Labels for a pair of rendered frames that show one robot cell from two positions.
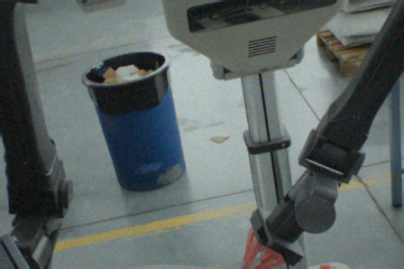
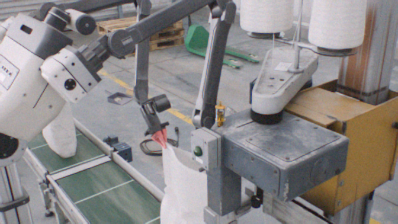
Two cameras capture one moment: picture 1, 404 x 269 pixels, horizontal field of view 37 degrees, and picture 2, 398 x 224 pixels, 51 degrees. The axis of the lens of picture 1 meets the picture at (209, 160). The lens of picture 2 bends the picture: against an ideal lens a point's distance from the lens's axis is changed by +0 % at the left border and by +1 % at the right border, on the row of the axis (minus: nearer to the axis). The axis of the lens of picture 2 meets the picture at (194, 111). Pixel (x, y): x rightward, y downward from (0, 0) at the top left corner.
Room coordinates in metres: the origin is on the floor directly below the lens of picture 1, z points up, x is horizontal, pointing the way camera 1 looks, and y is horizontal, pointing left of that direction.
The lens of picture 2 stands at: (1.53, 1.30, 1.83)
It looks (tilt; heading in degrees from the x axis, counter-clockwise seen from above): 24 degrees down; 236
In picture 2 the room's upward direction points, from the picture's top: 2 degrees counter-clockwise
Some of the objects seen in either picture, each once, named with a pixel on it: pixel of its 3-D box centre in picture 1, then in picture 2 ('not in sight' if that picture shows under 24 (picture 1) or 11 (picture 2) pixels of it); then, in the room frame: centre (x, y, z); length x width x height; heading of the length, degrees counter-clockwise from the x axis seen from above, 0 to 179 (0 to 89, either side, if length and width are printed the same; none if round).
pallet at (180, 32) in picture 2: not in sight; (141, 33); (-1.73, -4.98, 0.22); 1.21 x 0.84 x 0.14; 1
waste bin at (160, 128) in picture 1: (139, 122); not in sight; (3.07, 0.33, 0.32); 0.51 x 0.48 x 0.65; 1
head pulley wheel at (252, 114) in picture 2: not in sight; (266, 113); (0.77, 0.54, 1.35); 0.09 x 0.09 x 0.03
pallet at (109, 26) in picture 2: not in sight; (140, 25); (-1.69, -4.95, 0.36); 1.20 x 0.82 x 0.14; 177
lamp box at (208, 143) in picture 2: not in sight; (205, 148); (0.96, 0.50, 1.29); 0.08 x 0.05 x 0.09; 91
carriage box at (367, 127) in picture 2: not in sight; (338, 138); (0.47, 0.57, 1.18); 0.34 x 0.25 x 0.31; 1
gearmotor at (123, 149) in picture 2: not in sight; (114, 147); (0.49, -1.30, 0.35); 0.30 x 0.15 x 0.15; 91
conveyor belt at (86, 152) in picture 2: not in sight; (32, 119); (0.83, -2.26, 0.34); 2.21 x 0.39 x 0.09; 91
